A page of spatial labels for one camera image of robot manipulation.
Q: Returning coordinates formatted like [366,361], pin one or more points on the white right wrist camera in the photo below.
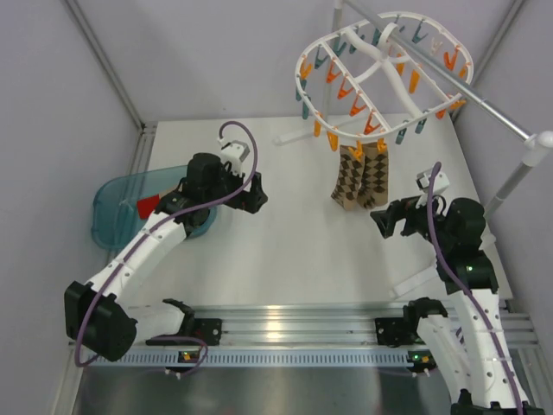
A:
[439,182]

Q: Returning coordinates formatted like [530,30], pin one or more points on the teal plastic basket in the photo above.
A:
[115,220]

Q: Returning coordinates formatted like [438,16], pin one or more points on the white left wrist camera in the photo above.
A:
[232,154]

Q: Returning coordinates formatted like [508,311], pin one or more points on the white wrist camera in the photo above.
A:
[439,182]
[232,154]

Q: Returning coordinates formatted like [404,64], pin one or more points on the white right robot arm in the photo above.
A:
[474,361]

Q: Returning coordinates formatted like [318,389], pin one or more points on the metal drying rack stand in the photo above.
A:
[497,112]

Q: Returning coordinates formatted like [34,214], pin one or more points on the white round clip hanger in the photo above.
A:
[346,108]

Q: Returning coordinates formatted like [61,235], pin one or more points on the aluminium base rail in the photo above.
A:
[282,336]

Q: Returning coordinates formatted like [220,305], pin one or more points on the brown argyle sock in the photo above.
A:
[348,181]
[374,185]

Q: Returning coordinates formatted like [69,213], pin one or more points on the orange clip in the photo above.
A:
[381,145]
[358,150]
[333,140]

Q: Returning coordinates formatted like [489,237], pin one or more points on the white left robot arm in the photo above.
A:
[97,312]

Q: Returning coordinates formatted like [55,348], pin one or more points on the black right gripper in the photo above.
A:
[397,210]

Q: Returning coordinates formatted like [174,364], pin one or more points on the beige sock with red cuff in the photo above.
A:
[149,206]

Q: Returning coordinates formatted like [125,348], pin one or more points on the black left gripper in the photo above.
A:
[250,201]

